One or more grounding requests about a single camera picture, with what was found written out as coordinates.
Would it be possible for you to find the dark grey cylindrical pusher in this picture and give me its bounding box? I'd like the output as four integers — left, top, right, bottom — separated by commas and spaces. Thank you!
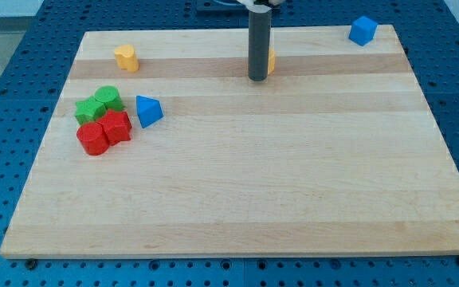
247, 5, 272, 81

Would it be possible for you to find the yellow hexagon block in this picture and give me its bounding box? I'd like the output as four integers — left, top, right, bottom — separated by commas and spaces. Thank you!
268, 48, 276, 75

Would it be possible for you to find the blue cube block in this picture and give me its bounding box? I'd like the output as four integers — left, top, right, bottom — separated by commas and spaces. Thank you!
348, 16, 378, 46

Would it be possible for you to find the yellow heart block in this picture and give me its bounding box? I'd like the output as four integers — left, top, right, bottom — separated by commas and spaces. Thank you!
113, 45, 139, 73

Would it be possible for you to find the blue triangle block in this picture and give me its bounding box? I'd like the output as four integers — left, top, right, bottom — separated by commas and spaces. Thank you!
136, 96, 163, 128

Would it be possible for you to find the wooden board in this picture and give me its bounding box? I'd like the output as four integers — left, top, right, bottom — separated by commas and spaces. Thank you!
0, 25, 459, 259

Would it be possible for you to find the green cylinder block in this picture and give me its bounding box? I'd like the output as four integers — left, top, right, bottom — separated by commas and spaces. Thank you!
94, 85, 125, 112

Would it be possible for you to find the red star block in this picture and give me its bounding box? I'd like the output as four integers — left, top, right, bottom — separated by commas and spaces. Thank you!
96, 109, 132, 146

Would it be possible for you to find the green star block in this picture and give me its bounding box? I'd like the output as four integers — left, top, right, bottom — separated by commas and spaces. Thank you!
74, 96, 107, 125

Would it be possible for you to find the red cylinder block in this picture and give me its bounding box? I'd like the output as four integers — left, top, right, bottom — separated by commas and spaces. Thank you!
76, 122, 110, 155

